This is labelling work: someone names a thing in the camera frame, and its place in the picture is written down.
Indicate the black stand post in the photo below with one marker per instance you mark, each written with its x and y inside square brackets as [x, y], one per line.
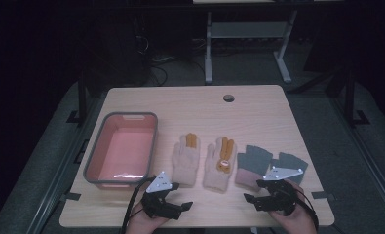
[350, 97]
[81, 97]

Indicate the person's left hand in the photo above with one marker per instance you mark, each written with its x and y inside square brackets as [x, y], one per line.
[141, 224]

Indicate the grey and pink fingerless glove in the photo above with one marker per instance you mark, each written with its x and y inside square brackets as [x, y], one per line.
[292, 161]
[253, 162]

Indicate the beige glove with orange fingers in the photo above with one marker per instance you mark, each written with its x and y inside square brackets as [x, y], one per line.
[185, 162]
[217, 172]

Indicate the pink basket with grey rim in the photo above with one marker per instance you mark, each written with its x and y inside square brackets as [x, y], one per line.
[125, 152]

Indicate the white metal stand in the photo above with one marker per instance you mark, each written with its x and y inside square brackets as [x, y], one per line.
[248, 30]

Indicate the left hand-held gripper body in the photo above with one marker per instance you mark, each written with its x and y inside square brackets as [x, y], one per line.
[159, 184]

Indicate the black tape tab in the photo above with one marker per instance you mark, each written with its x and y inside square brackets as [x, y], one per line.
[70, 196]
[323, 195]

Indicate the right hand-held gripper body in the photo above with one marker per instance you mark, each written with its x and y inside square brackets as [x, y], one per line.
[281, 195]

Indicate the person's right hand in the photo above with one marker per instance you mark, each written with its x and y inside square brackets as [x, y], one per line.
[299, 221]

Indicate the grey table grommet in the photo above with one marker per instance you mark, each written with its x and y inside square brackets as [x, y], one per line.
[228, 98]

